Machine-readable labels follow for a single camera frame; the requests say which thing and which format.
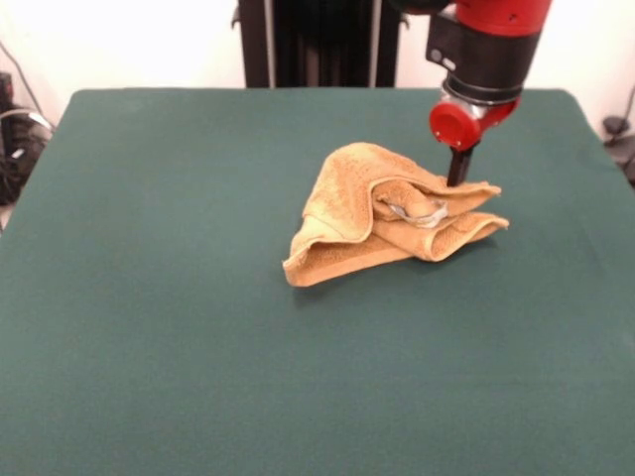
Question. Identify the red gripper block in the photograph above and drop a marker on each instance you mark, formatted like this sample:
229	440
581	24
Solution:
454	124

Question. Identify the tan terry towel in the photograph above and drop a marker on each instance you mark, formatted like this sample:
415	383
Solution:
342	198

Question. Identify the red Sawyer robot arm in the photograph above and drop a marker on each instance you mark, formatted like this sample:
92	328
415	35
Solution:
496	54

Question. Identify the dark green table cloth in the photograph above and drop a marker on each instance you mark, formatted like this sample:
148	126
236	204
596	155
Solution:
198	297

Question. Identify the black equipment bag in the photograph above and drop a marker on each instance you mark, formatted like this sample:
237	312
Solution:
20	158

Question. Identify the small black box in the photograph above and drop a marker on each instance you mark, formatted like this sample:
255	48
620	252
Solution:
5	89

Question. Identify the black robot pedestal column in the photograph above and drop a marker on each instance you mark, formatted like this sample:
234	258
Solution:
322	44

